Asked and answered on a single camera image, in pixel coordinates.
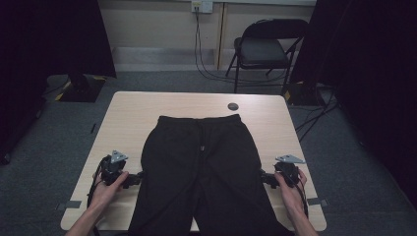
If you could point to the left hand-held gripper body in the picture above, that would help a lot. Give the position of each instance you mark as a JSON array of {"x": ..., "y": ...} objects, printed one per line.
[{"x": 111, "y": 167}]

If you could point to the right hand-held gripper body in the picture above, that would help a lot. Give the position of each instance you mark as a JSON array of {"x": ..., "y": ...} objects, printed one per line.
[{"x": 288, "y": 172}]

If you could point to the black pants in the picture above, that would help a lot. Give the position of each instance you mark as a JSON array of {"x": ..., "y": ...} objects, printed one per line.
[{"x": 203, "y": 183}]

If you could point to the person's right hand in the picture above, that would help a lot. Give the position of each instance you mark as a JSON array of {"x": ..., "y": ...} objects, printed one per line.
[{"x": 290, "y": 196}]

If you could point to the person's left hand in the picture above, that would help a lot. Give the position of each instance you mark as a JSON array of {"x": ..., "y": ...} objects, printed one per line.
[{"x": 106, "y": 193}]

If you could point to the grey tape piece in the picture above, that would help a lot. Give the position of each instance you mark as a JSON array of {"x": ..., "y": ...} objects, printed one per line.
[
  {"x": 70, "y": 205},
  {"x": 316, "y": 202}
]

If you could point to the small black stick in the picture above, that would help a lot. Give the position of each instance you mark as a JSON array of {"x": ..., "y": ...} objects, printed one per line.
[{"x": 93, "y": 128}]

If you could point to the grey table grommet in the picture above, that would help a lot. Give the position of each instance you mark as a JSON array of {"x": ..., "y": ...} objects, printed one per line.
[{"x": 233, "y": 106}]

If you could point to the black stand base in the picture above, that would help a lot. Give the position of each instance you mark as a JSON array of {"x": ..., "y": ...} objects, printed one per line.
[
  {"x": 300, "y": 95},
  {"x": 82, "y": 90}
]

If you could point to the black folding chair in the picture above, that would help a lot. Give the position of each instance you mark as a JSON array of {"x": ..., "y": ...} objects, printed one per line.
[{"x": 262, "y": 50}]

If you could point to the black fabric garment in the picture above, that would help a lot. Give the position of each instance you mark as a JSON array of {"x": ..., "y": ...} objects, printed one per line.
[{"x": 370, "y": 65}]

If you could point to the black curtain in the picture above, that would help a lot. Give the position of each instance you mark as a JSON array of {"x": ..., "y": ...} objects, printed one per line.
[{"x": 46, "y": 49}]

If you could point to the light wooden strip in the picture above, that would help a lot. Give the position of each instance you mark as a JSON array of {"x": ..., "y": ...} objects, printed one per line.
[{"x": 221, "y": 36}]

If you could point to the white wall socket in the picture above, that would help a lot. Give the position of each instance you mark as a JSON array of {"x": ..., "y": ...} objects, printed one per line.
[{"x": 202, "y": 6}]

